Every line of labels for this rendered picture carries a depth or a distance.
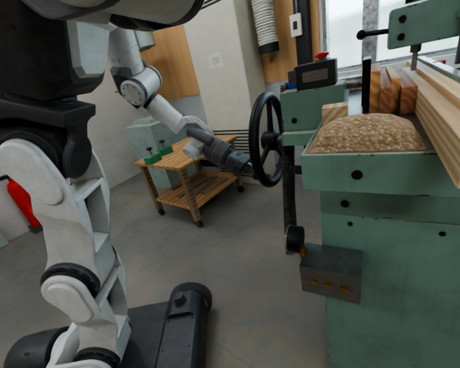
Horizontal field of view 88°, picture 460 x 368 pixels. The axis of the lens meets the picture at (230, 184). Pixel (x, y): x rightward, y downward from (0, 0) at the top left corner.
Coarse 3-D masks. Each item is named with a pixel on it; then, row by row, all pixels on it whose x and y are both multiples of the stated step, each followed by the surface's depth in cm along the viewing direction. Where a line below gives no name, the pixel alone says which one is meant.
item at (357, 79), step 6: (366, 60) 46; (366, 66) 47; (366, 72) 47; (342, 78) 53; (348, 78) 52; (354, 78) 52; (360, 78) 51; (366, 78) 48; (348, 84) 52; (354, 84) 52; (360, 84) 52; (366, 84) 48; (366, 90) 49; (366, 96) 49; (366, 102) 50
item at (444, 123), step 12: (408, 72) 55; (420, 84) 42; (420, 96) 37; (432, 96) 34; (444, 96) 32; (420, 108) 37; (432, 108) 30; (444, 108) 28; (456, 108) 27; (420, 120) 37; (432, 120) 30; (444, 120) 25; (456, 120) 24; (432, 132) 29; (444, 132) 25; (456, 132) 22; (432, 144) 29; (444, 144) 25; (456, 144) 21; (444, 156) 24; (456, 156) 21; (456, 168) 21; (456, 180) 21
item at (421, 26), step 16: (432, 0) 43; (448, 0) 42; (400, 16) 46; (416, 16) 45; (432, 16) 44; (448, 16) 43; (400, 32) 47; (416, 32) 46; (432, 32) 45; (448, 32) 44; (416, 48) 48
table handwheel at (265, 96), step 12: (264, 96) 65; (276, 96) 73; (276, 108) 77; (252, 120) 62; (252, 132) 61; (264, 132) 73; (276, 132) 71; (252, 144) 62; (264, 144) 72; (276, 144) 71; (252, 156) 63; (264, 156) 68; (276, 168) 83; (264, 180) 68; (276, 180) 76
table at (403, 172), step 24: (360, 96) 62; (288, 144) 57; (312, 168) 35; (336, 168) 34; (360, 168) 32; (384, 168) 31; (408, 168) 29; (432, 168) 28; (360, 192) 34; (384, 192) 32; (408, 192) 31; (432, 192) 29; (456, 192) 28
